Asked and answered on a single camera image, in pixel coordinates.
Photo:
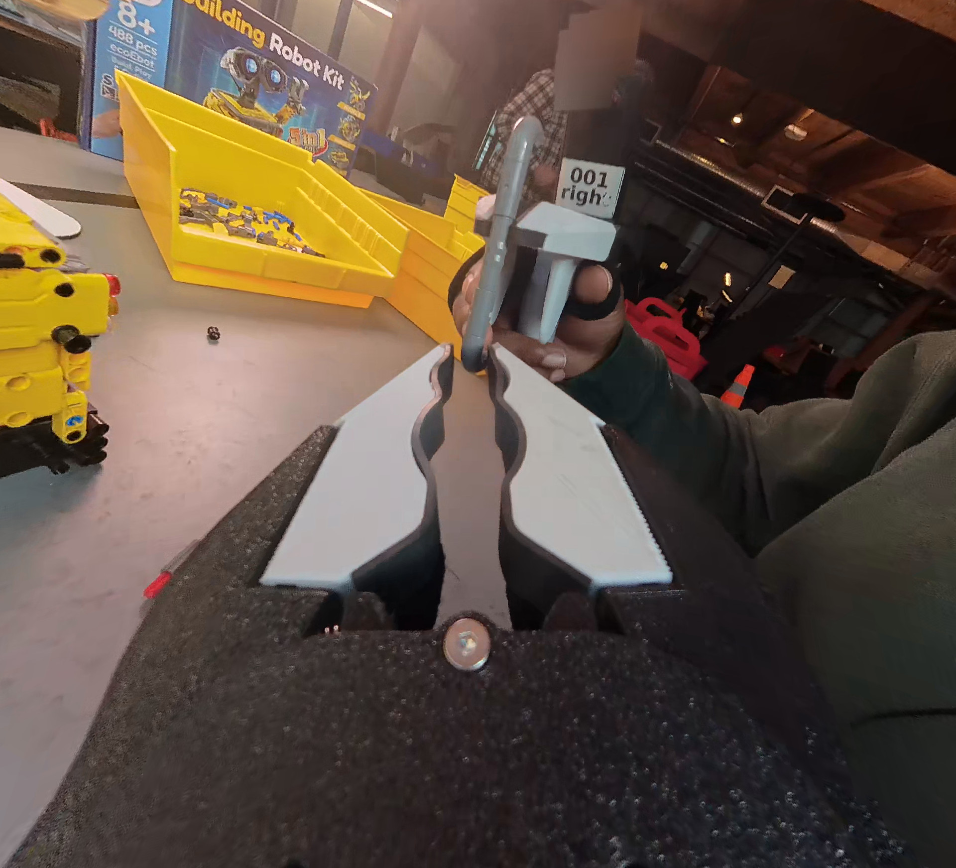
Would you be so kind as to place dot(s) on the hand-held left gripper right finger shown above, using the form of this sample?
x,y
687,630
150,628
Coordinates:
x,y
582,502

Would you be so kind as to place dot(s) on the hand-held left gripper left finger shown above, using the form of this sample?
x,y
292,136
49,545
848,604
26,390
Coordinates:
x,y
358,502

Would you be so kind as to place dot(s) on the pile of small lego pieces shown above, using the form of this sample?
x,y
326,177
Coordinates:
x,y
246,222

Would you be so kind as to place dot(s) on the yellow lego vehicle model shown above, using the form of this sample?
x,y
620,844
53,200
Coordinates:
x,y
37,300

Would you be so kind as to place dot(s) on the yellow plastic bin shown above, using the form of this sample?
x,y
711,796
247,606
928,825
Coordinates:
x,y
463,199
426,263
157,158

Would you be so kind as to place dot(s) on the blue lego kit box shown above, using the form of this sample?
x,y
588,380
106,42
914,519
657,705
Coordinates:
x,y
224,24

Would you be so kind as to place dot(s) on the person's right hand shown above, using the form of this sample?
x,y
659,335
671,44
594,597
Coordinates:
x,y
590,349

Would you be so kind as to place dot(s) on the red fabric bag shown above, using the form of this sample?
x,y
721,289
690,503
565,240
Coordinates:
x,y
657,330

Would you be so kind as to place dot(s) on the orange traffic cone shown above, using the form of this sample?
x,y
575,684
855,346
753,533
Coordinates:
x,y
739,386

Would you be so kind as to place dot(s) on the white and wooden book stand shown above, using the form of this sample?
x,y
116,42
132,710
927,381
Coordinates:
x,y
45,218

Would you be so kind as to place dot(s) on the red crate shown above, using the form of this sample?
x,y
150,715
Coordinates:
x,y
60,130

